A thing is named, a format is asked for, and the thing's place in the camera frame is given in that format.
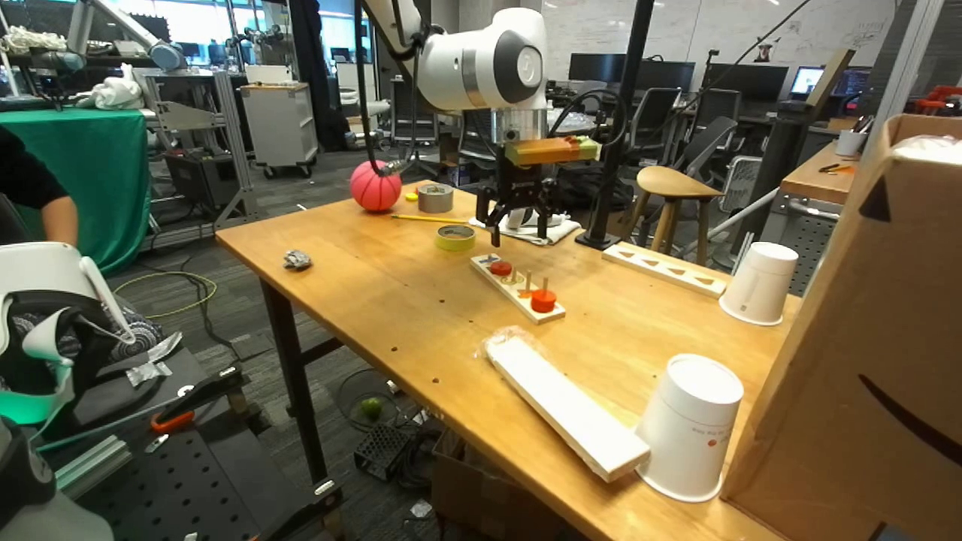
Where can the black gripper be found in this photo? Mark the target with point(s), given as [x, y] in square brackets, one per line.
[520, 184]

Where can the red round block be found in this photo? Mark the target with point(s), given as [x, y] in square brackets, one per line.
[543, 303]
[501, 268]
[543, 296]

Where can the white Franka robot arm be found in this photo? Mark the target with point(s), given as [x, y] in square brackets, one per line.
[470, 63]

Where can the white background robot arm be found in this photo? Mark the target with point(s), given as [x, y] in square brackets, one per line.
[151, 47]

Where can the white mug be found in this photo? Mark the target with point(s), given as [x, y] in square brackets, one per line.
[519, 214]

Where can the white paper sheet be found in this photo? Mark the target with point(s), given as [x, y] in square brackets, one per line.
[558, 228]

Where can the yellow-green tape roll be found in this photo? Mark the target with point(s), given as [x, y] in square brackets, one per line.
[455, 241]

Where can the white peg board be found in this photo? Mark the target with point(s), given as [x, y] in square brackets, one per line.
[514, 290]

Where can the black pole stand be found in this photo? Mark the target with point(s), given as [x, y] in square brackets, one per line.
[622, 121]

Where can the pink toy basketball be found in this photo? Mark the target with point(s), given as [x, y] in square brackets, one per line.
[378, 187]

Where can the round wooden stool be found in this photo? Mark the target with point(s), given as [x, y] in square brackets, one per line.
[670, 182]

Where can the long wooden slotted strip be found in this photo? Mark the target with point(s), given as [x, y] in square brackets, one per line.
[666, 268]

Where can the black computer monitor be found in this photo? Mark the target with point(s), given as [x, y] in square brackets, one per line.
[667, 77]
[746, 78]
[595, 68]

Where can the white foam board in plastic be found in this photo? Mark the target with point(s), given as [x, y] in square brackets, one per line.
[567, 408]

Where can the small black object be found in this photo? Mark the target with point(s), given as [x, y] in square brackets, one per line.
[297, 259]

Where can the small green ball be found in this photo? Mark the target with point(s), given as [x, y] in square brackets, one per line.
[371, 409]

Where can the white paper cup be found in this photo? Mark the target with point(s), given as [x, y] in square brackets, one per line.
[692, 430]
[759, 285]

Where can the white wheeled cabinet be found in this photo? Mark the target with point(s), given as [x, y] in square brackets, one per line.
[281, 123]

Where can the black table leg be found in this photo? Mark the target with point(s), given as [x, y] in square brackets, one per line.
[288, 380]

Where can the wooden top workbench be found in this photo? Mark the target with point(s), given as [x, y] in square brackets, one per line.
[815, 177]

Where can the blue lit screen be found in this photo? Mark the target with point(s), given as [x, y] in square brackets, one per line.
[806, 78]

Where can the grey metal shelf cart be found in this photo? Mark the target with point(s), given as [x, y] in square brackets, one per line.
[185, 117]

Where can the large cardboard box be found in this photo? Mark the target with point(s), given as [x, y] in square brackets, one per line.
[861, 330]

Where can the black perforated plate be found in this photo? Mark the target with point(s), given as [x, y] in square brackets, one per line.
[198, 481]

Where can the white foam packing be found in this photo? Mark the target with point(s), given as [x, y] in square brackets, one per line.
[933, 152]

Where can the green table cloth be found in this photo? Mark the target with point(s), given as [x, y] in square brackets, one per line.
[91, 170]

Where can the person in black shirt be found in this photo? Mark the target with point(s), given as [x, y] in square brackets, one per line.
[24, 184]

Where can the grey duct tape roll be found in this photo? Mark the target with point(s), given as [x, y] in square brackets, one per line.
[435, 199]

